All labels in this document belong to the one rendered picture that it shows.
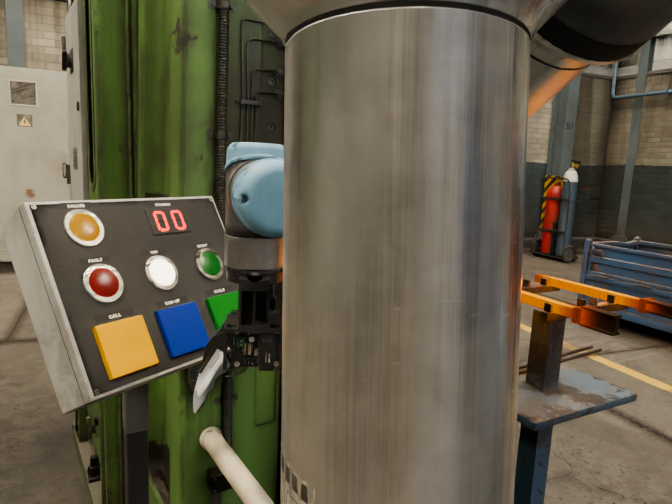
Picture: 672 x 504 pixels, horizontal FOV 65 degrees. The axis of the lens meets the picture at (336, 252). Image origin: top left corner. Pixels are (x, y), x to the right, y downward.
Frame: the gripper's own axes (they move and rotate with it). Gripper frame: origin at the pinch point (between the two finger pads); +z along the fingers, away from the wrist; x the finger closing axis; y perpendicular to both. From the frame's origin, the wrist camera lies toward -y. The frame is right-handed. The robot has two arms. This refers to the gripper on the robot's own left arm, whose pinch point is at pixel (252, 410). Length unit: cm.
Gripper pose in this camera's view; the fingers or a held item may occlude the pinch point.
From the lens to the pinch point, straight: 75.1
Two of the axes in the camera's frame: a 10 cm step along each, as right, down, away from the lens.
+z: -0.4, 9.9, 1.6
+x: 9.9, 0.2, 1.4
